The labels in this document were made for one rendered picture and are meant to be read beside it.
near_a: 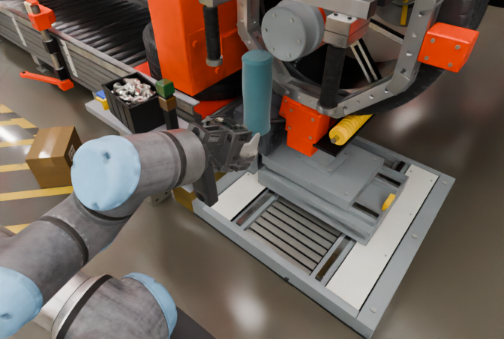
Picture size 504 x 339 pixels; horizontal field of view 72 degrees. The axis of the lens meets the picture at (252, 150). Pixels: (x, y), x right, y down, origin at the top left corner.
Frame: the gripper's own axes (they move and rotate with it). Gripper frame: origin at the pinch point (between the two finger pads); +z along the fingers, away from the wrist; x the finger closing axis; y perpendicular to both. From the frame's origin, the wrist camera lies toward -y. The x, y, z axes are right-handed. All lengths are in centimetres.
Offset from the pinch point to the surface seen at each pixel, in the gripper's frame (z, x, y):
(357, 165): 76, -6, -16
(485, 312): 72, -66, -37
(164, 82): 11.2, 41.2, -2.1
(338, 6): 4.5, -3.7, 31.8
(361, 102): 34.5, -7.2, 13.4
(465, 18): 32, -20, 40
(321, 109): 9.8, -6.8, 12.3
